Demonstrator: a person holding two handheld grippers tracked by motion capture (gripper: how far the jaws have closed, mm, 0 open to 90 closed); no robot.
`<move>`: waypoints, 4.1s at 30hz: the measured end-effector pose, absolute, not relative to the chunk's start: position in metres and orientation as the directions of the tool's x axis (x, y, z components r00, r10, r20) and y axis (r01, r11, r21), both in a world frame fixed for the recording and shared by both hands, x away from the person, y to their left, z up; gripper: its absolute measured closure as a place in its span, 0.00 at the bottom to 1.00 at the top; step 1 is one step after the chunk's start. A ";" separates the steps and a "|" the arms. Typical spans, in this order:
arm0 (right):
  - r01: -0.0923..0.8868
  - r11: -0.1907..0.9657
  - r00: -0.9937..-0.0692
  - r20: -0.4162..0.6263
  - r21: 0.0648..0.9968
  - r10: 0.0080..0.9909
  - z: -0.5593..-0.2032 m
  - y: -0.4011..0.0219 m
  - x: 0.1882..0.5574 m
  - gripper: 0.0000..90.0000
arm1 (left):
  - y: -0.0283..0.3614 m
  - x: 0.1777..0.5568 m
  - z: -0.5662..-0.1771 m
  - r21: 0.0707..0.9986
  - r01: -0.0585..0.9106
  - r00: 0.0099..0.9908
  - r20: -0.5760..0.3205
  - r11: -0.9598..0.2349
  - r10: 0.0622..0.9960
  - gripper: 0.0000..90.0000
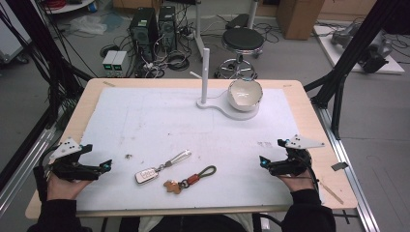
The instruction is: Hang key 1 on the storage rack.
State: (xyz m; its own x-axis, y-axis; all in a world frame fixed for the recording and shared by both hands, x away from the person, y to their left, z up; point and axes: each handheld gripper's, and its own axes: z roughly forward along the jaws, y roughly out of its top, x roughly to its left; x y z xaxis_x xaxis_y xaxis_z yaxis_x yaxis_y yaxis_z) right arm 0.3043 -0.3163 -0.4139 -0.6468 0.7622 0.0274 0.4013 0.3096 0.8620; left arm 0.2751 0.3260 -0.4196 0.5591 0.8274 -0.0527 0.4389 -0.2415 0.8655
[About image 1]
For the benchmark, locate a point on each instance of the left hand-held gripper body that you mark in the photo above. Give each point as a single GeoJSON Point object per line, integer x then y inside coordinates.
{"type": "Point", "coordinates": [72, 169]}

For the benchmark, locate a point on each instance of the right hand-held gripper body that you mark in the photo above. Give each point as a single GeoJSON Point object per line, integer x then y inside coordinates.
{"type": "Point", "coordinates": [290, 164]}

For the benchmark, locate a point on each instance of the person's left hand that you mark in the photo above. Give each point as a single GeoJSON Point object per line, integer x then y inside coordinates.
{"type": "Point", "coordinates": [66, 188]}

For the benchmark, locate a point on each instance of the person's right hand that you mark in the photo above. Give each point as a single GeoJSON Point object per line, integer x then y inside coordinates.
{"type": "Point", "coordinates": [298, 183]}

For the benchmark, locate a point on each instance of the grey tape piece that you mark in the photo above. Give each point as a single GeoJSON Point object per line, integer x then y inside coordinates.
{"type": "Point", "coordinates": [339, 166]}

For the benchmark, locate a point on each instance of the thin wooden stick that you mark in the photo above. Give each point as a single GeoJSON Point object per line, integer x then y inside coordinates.
{"type": "Point", "coordinates": [332, 193]}

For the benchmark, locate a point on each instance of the white eggshell bowl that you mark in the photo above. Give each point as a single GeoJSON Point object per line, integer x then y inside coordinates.
{"type": "Point", "coordinates": [245, 95]}

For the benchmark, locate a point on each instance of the white table mat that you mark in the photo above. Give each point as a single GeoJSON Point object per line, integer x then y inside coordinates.
{"type": "Point", "coordinates": [193, 135]}

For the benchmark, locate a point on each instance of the grey power supply unit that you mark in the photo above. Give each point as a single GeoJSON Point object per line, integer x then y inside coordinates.
{"type": "Point", "coordinates": [120, 63]}
{"type": "Point", "coordinates": [109, 63]}

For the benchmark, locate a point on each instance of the person's lap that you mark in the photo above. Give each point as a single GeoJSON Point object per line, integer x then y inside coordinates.
{"type": "Point", "coordinates": [187, 224]}

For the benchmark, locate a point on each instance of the white stand with pole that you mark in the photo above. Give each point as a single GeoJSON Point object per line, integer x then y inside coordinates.
{"type": "Point", "coordinates": [205, 77]}

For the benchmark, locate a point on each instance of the black round stool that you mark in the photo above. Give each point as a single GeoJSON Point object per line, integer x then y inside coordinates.
{"type": "Point", "coordinates": [242, 39]}

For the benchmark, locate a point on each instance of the clear plastic bag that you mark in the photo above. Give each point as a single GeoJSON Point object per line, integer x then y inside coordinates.
{"type": "Point", "coordinates": [87, 25]}

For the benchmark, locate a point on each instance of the brown cardboard box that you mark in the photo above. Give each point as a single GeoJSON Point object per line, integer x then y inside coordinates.
{"type": "Point", "coordinates": [298, 17]}

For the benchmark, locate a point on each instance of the large black computer tower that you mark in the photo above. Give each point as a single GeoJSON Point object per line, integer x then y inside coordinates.
{"type": "Point", "coordinates": [143, 32]}

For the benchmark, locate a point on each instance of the grey robot device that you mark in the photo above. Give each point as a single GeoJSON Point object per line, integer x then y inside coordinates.
{"type": "Point", "coordinates": [375, 53]}

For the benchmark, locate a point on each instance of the black foot pedal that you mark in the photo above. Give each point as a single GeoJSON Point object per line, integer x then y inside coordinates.
{"type": "Point", "coordinates": [237, 22]}

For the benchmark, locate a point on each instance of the white floor board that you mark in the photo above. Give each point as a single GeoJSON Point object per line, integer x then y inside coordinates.
{"type": "Point", "coordinates": [391, 66]}

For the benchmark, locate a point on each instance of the white metal table leg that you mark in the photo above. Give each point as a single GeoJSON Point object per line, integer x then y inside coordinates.
{"type": "Point", "coordinates": [199, 29]}

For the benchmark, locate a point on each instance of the small black computer tower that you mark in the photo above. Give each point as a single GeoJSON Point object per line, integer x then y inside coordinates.
{"type": "Point", "coordinates": [167, 27]}

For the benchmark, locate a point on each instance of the aluminium rail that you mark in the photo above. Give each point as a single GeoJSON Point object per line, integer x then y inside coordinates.
{"type": "Point", "coordinates": [351, 180]}
{"type": "Point", "coordinates": [29, 161]}

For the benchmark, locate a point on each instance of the black frame strut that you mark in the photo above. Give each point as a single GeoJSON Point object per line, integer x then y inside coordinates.
{"type": "Point", "coordinates": [38, 42]}
{"type": "Point", "coordinates": [357, 45]}

